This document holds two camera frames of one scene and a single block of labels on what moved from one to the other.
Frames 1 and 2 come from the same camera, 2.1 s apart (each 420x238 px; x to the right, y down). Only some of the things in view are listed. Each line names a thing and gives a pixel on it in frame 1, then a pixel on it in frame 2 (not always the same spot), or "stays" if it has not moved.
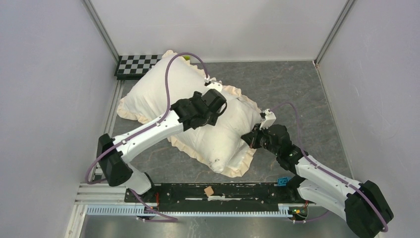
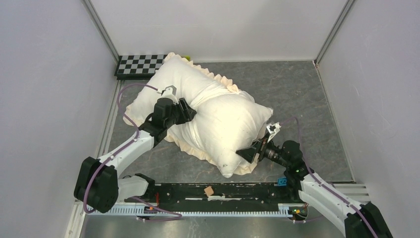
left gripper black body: x=211 y=119 -> x=176 y=117
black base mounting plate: x=219 y=195 stays
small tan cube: x=209 y=191 stays
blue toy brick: x=282 y=181 stays
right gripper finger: x=252 y=139 -> x=249 y=153
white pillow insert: x=220 y=143 stays
